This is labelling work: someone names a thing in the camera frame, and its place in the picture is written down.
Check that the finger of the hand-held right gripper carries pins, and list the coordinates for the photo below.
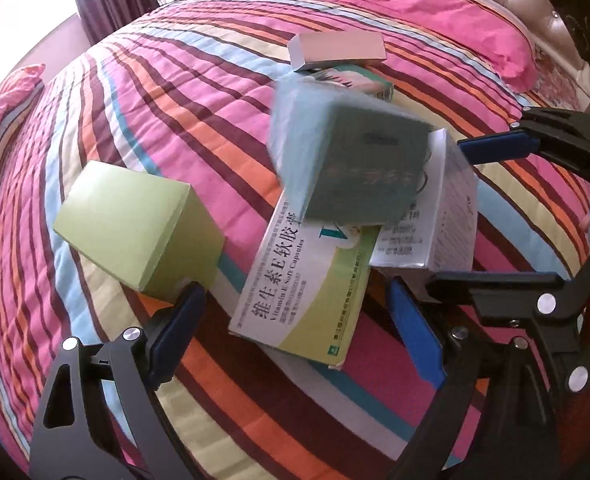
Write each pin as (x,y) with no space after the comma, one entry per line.
(495,146)
(485,290)

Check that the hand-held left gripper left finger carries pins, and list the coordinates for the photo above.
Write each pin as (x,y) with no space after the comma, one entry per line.
(175,330)

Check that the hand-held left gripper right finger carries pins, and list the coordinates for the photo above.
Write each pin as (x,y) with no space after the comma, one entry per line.
(415,330)

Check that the white printed cardboard box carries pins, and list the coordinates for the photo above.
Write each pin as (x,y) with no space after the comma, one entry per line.
(440,230)

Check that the large green cardboard box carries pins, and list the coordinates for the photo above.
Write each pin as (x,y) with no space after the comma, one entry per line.
(135,225)

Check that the white and green medicine box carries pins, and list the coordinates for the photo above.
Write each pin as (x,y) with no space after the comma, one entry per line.
(300,300)

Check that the teal cardboard box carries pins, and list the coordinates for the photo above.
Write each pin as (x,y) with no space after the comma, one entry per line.
(355,170)

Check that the floral bed sheet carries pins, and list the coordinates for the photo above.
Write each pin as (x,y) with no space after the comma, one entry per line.
(557,77)

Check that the teal patterned white box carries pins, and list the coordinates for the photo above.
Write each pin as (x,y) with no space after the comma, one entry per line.
(370,82)

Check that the large pink pillow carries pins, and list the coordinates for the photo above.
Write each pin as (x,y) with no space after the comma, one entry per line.
(400,5)

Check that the flat pink cardboard box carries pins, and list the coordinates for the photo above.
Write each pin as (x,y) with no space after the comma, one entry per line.
(335,47)

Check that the colourful striped bedspread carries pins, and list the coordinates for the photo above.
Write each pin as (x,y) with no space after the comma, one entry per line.
(150,110)

